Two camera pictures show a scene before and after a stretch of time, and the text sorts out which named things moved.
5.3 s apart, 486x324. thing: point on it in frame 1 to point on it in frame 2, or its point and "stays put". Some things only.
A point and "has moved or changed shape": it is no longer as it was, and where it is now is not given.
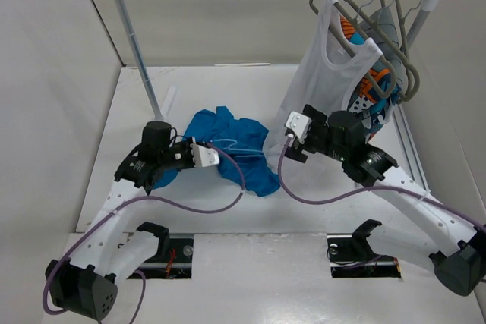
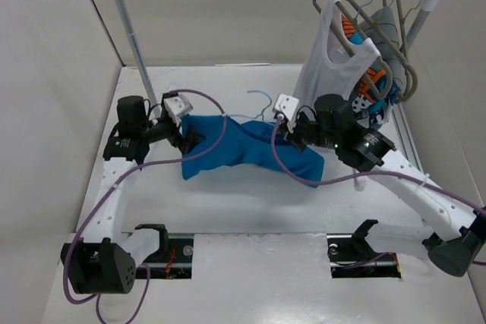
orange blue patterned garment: x=377 y=92 stays put
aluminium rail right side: x=410 y=150 stays put
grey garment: x=383 y=30 stays put
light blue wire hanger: x=229 y=147 to x=263 y=111
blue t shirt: x=241 y=138 has moved or changed shape
